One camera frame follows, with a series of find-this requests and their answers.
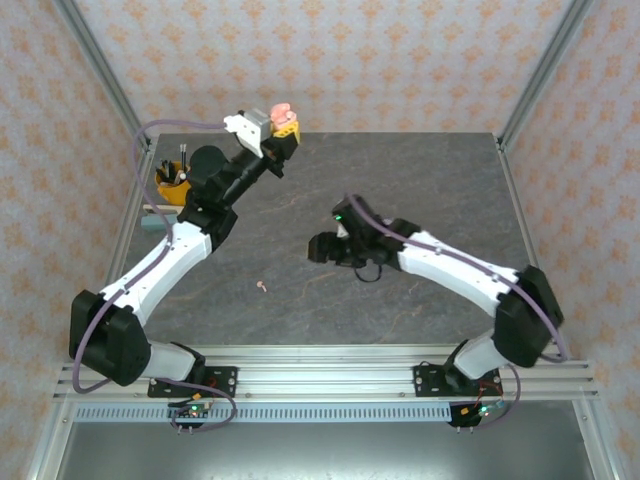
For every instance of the teal and beige stapler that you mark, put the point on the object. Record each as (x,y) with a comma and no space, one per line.
(152,225)

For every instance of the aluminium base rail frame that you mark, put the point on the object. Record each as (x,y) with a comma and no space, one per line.
(320,370)

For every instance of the pink round charging case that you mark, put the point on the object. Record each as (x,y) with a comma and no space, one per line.
(282,112)

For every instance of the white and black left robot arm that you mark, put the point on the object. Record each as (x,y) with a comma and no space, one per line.
(175,260)

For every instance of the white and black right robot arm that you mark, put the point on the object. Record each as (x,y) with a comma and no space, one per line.
(450,272)

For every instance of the aluminium upright frame post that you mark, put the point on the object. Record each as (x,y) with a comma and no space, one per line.
(100,70)
(542,70)

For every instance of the pen with white tip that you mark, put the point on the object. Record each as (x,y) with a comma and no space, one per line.
(183,175)

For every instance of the yellow pen cup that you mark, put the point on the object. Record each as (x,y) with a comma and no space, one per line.
(172,192)

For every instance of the tall black pen silver tip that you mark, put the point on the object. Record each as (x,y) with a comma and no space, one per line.
(186,155)
(182,155)

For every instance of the black marker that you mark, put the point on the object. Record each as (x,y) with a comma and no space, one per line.
(165,170)

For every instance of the grey metal lower panel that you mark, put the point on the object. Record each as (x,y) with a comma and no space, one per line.
(320,450)

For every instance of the aluminium table side rail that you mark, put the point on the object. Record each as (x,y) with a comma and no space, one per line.
(520,210)
(120,250)

